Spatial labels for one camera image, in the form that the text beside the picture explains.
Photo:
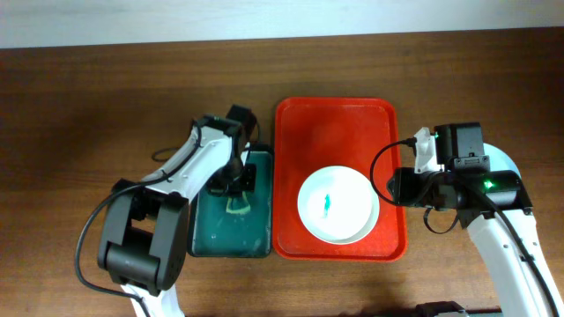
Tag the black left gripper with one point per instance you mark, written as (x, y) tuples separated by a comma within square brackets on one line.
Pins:
[(217, 187)]

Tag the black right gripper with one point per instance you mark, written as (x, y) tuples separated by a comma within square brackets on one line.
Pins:
[(402, 187)]

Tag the yellow green sponge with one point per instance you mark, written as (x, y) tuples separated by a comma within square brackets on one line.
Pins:
[(238, 205)]

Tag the light blue plate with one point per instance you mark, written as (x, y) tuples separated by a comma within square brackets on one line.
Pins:
[(500, 160)]

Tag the white plate with green stain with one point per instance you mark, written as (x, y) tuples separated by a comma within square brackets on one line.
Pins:
[(338, 205)]

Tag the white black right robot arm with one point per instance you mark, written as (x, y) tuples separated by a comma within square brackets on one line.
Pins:
[(496, 211)]

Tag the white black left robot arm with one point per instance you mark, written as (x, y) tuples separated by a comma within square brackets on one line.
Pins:
[(144, 240)]

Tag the dark green water tray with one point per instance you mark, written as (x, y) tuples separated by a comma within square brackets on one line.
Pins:
[(215, 233)]

